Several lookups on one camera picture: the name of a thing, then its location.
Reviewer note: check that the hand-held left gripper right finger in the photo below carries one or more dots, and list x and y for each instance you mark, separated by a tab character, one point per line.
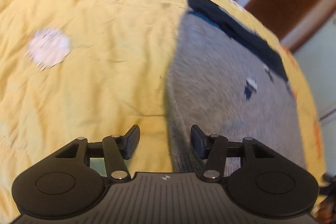
198	141

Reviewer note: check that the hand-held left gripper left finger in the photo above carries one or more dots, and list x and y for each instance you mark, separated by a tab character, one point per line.
132	141

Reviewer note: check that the grey sweater with navy sleeves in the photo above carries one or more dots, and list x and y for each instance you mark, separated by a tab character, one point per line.
225	77

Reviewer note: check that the yellow printed blanket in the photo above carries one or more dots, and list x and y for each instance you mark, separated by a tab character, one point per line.
92	69

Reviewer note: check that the pale blue wardrobe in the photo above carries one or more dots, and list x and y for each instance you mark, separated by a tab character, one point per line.
317	77

